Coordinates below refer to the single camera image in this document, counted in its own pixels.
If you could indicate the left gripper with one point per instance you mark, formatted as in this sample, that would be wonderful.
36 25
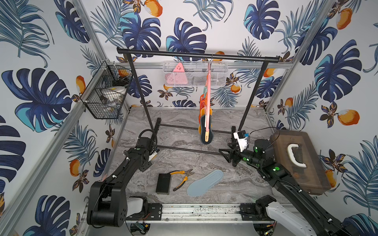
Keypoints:
155 130

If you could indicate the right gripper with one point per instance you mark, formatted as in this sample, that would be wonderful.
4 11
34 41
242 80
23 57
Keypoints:
236 152

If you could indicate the light blue insole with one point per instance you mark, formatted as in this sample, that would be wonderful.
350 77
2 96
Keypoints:
203 185

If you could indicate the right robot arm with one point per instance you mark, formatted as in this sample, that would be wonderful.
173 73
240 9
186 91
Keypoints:
314 219

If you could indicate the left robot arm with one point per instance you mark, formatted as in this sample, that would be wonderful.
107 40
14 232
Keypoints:
121 183

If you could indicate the pink clip hanger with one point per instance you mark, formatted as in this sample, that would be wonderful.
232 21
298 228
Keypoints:
208 106

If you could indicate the small black box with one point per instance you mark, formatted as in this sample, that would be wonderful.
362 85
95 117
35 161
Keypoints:
163 184

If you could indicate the dark navy insole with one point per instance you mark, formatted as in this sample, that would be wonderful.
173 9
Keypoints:
202 131

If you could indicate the orange insole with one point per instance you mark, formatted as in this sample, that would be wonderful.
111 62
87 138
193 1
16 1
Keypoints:
202 113

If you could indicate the brown plastic toolbox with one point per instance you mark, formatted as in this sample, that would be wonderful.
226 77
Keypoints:
296 152

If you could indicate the red patterned insole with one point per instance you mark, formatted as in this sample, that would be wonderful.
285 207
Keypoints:
203 101

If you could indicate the white bowl in basket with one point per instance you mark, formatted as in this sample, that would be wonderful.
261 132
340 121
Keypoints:
112 94

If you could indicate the pink triangle item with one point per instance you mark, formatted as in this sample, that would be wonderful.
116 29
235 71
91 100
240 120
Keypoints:
175 75

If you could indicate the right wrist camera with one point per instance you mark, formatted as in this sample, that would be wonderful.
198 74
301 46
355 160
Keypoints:
242 138

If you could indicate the yellow handled pliers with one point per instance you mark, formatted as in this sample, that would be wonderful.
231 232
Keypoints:
186 175

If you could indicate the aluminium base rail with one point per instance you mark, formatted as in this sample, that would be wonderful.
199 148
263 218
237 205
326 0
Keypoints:
138 210

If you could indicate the black wire basket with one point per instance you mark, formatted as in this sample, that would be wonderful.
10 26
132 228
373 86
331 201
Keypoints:
107 76

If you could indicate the clear wall shelf basket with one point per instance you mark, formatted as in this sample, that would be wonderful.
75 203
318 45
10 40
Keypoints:
197 73

